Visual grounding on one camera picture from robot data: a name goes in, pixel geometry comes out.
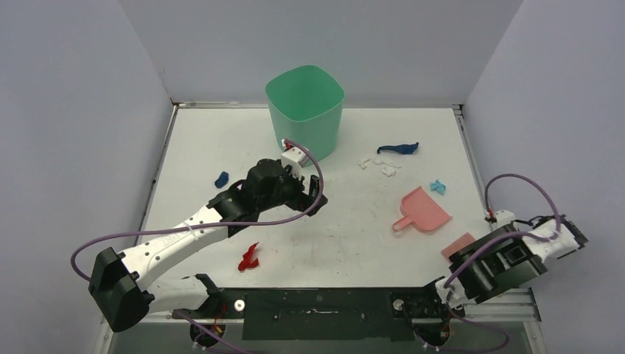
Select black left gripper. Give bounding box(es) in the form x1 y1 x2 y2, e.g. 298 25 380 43
258 164 327 215

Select green plastic bin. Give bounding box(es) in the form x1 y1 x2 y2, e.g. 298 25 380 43
265 65 346 161

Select pink hand brush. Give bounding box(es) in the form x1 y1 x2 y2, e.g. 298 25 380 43
441 232 476 260

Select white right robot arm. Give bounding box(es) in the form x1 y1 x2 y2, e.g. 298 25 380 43
416 215 588 316

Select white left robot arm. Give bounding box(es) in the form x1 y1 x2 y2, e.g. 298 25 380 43
88 159 327 333

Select white paper scraps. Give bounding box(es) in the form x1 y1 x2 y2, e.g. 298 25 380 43
357 156 402 177

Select small blue paper scrap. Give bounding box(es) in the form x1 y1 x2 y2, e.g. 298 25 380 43
214 171 230 189

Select long blue paper scrap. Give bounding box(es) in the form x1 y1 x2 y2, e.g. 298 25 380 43
376 142 419 155

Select red paper scrap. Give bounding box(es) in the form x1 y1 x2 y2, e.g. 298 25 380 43
237 243 259 272

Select pink plastic dustpan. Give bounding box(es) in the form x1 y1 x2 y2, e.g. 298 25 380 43
391 187 452 233

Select light blue paper scrap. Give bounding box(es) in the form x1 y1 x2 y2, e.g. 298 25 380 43
429 179 447 195

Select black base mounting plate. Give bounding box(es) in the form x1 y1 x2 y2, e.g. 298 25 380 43
172 288 441 343

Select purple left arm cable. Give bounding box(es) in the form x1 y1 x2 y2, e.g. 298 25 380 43
70 139 327 354

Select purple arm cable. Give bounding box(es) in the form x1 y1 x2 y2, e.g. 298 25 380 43
412 173 563 354
70 139 327 354

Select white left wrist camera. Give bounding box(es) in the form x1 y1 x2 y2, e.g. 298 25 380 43
280 139 310 170

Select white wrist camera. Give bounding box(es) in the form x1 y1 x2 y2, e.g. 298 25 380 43
280 139 310 170
485 209 516 230

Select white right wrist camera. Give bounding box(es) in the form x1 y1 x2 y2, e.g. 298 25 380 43
485 209 516 230

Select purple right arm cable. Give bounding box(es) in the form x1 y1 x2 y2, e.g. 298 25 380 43
412 173 563 354

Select aluminium frame rail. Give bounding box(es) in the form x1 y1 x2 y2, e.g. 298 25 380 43
99 288 543 325

